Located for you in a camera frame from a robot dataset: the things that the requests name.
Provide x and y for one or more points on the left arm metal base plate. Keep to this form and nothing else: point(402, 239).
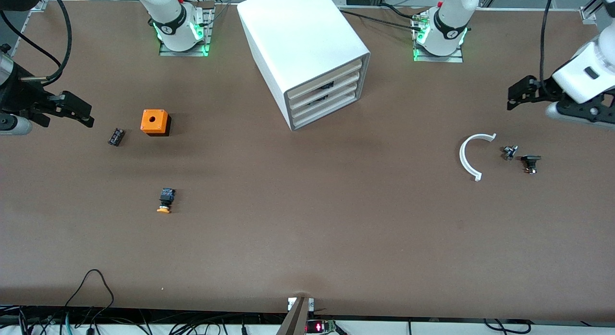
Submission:
point(451, 58)

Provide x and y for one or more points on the white curved plastic bracket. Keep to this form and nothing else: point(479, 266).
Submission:
point(462, 157)

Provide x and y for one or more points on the orange mushroom push button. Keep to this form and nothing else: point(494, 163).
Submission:
point(166, 196)

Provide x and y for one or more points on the black button mounting collar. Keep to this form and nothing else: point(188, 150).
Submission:
point(531, 159)

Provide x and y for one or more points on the empty white drawer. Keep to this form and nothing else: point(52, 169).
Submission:
point(349, 97)

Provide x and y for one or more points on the small device with red display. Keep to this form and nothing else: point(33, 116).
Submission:
point(321, 326)

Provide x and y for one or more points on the white drawer holding green button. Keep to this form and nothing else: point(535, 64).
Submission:
point(350, 88)

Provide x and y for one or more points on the aluminium frame profile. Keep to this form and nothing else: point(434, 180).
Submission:
point(590, 10)
point(29, 18)

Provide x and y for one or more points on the orange button enclosure box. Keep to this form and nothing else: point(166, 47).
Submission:
point(153, 119)

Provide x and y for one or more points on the white drawer cabinet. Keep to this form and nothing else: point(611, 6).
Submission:
point(298, 32)

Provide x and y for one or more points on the small black contact block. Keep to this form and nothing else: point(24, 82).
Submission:
point(116, 137)

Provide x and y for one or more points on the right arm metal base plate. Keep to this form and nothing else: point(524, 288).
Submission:
point(166, 53)

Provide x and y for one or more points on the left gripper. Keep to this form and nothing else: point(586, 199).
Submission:
point(549, 88)

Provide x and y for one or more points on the white drawer holding orange button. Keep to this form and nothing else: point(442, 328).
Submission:
point(350, 68)

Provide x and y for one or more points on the white drawer holding red button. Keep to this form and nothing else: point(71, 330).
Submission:
point(350, 78)

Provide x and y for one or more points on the small silver black connector part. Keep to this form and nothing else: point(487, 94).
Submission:
point(509, 153)

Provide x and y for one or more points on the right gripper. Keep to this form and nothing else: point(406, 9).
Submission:
point(18, 95)

